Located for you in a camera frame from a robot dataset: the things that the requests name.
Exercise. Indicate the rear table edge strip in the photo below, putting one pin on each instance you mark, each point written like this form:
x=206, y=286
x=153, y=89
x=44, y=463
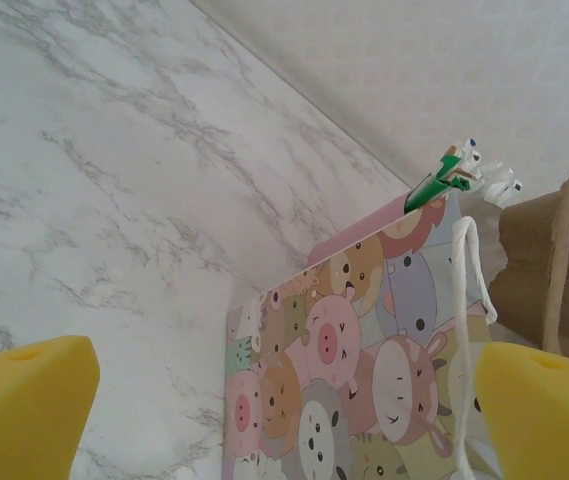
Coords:
x=289, y=77

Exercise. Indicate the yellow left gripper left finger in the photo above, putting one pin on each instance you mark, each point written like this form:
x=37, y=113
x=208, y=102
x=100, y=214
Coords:
x=19, y=410

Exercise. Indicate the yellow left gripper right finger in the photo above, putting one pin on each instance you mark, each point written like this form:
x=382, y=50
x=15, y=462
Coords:
x=549, y=420

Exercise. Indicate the cartoon animal print paper bag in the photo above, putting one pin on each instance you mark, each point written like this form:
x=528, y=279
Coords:
x=334, y=350

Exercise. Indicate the green paper sachets bunch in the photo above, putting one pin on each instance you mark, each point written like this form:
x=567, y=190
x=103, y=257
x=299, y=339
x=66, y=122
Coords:
x=429, y=187

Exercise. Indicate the brown pulp cup carrier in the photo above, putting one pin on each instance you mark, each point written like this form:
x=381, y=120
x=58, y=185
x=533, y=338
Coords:
x=529, y=250

